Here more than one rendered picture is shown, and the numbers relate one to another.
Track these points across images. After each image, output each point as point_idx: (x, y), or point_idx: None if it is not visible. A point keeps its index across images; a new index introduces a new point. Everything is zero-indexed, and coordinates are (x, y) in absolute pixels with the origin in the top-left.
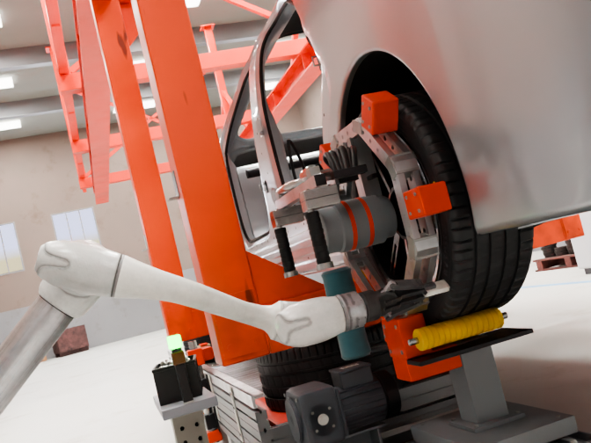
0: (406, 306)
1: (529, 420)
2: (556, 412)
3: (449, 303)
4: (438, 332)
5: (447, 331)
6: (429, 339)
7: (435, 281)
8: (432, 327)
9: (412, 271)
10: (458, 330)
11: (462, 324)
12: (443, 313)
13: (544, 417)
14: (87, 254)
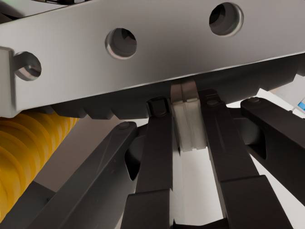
0: (120, 197)
1: (15, 210)
2: (38, 186)
3: (127, 117)
4: (32, 171)
5: (46, 160)
6: (11, 208)
7: (193, 77)
8: (23, 157)
9: (279, 47)
10: (57, 146)
11: (66, 129)
12: (66, 114)
13: (31, 199)
14: None
